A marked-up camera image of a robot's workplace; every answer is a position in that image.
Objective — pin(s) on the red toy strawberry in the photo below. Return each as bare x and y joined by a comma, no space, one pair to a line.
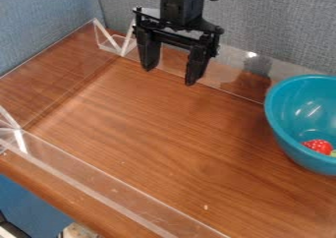
319,146

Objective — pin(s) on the clear acrylic front barrier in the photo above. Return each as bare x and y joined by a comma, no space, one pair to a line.
162,219

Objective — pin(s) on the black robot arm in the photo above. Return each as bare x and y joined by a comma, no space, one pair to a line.
180,12

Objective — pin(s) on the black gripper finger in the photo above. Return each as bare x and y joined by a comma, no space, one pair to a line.
148,48
198,63

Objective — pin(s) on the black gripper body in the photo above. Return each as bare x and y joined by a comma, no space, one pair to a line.
198,32

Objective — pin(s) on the blue plastic bowl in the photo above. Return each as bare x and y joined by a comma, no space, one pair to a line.
300,111

